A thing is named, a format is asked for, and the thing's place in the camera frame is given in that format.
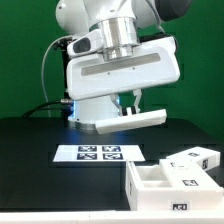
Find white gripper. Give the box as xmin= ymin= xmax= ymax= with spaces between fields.
xmin=67 ymin=36 xmax=180 ymax=116

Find white door panel front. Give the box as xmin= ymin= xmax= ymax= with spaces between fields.
xmin=95 ymin=109 xmax=167 ymax=134

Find white door panel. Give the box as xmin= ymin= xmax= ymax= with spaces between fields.
xmin=159 ymin=159 xmax=220 ymax=190
xmin=95 ymin=109 xmax=167 ymax=134

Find white cabinet body box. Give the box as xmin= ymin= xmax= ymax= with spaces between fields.
xmin=125 ymin=161 xmax=224 ymax=211

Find white cabinet top block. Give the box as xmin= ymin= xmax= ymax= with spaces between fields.
xmin=167 ymin=146 xmax=221 ymax=171

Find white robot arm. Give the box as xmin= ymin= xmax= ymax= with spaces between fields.
xmin=56 ymin=0 xmax=193 ymax=134

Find white marker sheet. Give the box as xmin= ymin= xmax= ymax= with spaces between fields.
xmin=53 ymin=145 xmax=145 ymax=162

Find white L-shaped fence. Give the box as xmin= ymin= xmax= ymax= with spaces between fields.
xmin=0 ymin=210 xmax=224 ymax=224

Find black base cables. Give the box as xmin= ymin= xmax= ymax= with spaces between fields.
xmin=21 ymin=98 xmax=75 ymax=119

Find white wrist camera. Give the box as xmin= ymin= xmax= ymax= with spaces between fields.
xmin=67 ymin=29 xmax=104 ymax=58

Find black camera on stand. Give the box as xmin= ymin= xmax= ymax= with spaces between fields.
xmin=53 ymin=37 xmax=73 ymax=119

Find grey camera cable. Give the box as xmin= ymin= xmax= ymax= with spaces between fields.
xmin=40 ymin=35 xmax=73 ymax=118

